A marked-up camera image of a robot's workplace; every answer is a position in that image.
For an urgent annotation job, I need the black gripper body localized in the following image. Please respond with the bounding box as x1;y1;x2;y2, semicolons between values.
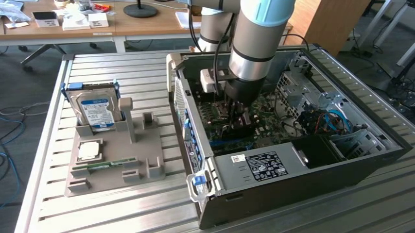
224;79;266;109

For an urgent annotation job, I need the grey plastic parts rack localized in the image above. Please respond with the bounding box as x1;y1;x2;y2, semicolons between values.
64;97;167;198

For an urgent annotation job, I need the grey floor cable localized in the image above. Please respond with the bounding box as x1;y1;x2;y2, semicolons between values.
0;101;51;117

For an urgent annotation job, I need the metal CPU socket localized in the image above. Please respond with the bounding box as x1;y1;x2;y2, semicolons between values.
212;100;234;119

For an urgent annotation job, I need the bare green RAM stick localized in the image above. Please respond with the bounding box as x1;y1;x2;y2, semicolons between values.
71;157;136;170

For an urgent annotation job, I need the clear plastic bag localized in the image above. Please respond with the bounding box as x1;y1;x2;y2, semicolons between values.
0;0;32;23

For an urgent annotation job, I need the black open PC case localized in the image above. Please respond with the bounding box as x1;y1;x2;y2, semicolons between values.
166;47;415;230

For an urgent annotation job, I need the green motherboard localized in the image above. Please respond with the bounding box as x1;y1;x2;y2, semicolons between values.
196;88;307;156

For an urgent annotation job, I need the black cable tangle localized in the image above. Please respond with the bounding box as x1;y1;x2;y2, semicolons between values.
375;62;415;109

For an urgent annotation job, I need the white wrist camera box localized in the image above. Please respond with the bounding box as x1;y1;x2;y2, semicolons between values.
200;68;235;93

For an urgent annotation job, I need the grey power supply unit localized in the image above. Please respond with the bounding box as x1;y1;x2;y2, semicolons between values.
207;143;308;195

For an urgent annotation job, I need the blue SATA wire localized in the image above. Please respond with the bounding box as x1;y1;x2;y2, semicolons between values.
323;109;354;135

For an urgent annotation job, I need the blue expansion slot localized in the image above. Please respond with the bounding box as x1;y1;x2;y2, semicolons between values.
208;137;244;146

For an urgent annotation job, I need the white table frame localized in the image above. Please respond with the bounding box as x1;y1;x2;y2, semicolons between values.
355;0;415;67

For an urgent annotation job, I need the black power connector bundle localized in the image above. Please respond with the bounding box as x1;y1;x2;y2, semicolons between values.
296;110;324;136

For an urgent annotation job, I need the white box with cup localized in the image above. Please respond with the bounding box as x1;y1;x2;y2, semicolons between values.
62;13;92;32

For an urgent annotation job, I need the black round lamp base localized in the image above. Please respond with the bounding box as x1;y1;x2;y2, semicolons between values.
123;0;159;18

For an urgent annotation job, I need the silver finned chipset heatsink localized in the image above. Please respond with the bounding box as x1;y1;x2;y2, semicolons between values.
255;138;274;149

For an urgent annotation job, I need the white paper stack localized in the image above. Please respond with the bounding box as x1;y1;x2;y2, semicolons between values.
175;11;203;30

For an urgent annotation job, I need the metal disk bay bracket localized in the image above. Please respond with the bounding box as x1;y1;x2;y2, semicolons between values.
328;128;388;161

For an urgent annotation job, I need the blue floor cable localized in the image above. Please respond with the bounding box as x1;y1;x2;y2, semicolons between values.
0;115;25;209

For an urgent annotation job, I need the small cardboard box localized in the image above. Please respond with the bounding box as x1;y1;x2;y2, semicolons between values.
187;4;204;17

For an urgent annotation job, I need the hard disk in blue carrier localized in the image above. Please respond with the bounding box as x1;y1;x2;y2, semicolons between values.
60;82;127;133

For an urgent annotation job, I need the orange plastic object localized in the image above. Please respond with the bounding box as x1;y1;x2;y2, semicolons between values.
92;2;114;13

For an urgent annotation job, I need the graphics card with metal bracket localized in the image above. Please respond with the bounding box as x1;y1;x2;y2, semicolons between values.
218;106;255;141

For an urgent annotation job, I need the white paper card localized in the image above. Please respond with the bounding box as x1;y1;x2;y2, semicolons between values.
4;21;29;29

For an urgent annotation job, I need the silver CPU chip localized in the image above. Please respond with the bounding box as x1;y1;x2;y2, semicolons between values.
78;141;100;161

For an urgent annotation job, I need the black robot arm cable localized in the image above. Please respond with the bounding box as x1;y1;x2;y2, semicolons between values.
187;0;235;102

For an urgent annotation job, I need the perforated metal drive cage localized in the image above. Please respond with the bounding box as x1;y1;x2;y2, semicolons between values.
275;70;328;122

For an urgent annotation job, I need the white box with black insert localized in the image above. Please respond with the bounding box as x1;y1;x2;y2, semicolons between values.
31;11;62;28

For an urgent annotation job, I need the wooden office desk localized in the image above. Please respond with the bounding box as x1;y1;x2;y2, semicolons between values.
114;0;295;53
0;0;118;72

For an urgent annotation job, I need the small white labelled box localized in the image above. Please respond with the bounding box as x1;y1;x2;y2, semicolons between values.
88;13;110;29

